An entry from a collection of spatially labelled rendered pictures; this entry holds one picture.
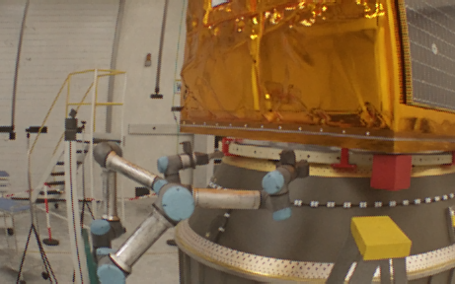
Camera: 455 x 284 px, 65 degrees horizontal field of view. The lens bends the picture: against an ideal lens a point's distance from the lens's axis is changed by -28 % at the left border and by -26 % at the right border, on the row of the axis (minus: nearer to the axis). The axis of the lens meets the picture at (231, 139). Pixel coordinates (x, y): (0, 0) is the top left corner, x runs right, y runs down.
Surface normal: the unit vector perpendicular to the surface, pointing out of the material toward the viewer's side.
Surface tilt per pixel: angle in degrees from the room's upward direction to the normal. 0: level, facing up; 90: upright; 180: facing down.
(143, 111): 90
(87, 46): 90
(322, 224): 62
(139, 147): 90
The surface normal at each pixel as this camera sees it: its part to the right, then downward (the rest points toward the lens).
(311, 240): -0.37, -0.45
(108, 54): 0.52, 0.05
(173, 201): 0.36, -0.05
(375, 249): -0.14, 0.04
